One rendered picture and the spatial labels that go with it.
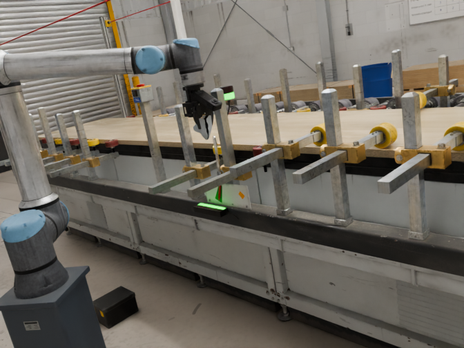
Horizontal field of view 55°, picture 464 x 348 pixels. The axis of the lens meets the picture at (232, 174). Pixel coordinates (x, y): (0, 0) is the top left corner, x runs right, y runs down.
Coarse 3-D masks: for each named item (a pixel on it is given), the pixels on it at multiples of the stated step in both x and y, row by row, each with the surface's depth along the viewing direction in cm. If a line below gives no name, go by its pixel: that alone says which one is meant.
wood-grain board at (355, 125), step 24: (120, 120) 379; (168, 120) 323; (192, 120) 301; (240, 120) 265; (288, 120) 237; (312, 120) 224; (360, 120) 203; (384, 120) 195; (432, 120) 179; (456, 120) 172; (144, 144) 255; (168, 144) 238; (240, 144) 199; (312, 144) 175; (432, 144) 146
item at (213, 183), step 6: (270, 162) 186; (222, 174) 170; (228, 174) 170; (210, 180) 165; (216, 180) 166; (222, 180) 168; (228, 180) 170; (198, 186) 160; (204, 186) 162; (210, 186) 164; (216, 186) 166; (192, 192) 158; (198, 192) 160; (204, 192) 162
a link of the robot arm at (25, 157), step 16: (16, 80) 160; (0, 96) 158; (16, 96) 160; (0, 112) 159; (16, 112) 161; (0, 128) 163; (16, 128) 161; (32, 128) 168; (16, 144) 163; (32, 144) 166; (16, 160) 164; (32, 160) 166; (16, 176) 167; (32, 176) 167; (32, 192) 168; (48, 192) 172; (32, 208) 167; (48, 208) 170; (64, 208) 181; (64, 224) 178
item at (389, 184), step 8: (448, 136) 130; (456, 136) 128; (448, 144) 125; (456, 144) 129; (416, 160) 113; (424, 160) 114; (400, 168) 109; (408, 168) 108; (416, 168) 111; (424, 168) 114; (392, 176) 105; (400, 176) 105; (408, 176) 108; (384, 184) 102; (392, 184) 102; (400, 184) 105; (384, 192) 103; (392, 192) 103
